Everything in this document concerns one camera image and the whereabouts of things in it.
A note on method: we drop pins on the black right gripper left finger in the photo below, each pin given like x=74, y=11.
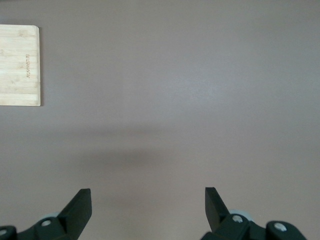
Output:
x=75, y=217

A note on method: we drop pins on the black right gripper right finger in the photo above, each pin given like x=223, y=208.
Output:
x=217, y=215

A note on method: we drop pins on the bamboo cutting board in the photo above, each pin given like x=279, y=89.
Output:
x=17, y=65

